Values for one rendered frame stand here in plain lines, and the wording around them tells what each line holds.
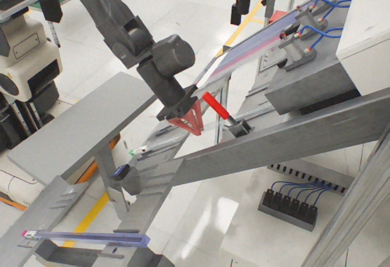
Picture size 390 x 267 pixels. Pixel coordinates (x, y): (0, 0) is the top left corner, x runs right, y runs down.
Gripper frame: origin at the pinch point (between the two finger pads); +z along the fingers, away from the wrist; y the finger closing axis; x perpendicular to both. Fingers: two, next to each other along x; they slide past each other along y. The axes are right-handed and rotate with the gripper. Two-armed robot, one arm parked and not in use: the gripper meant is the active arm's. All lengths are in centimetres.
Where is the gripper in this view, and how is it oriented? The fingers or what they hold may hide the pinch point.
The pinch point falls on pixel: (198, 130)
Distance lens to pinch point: 72.5
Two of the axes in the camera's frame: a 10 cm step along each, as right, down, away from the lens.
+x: -7.0, 2.1, 6.8
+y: 4.4, -6.3, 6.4
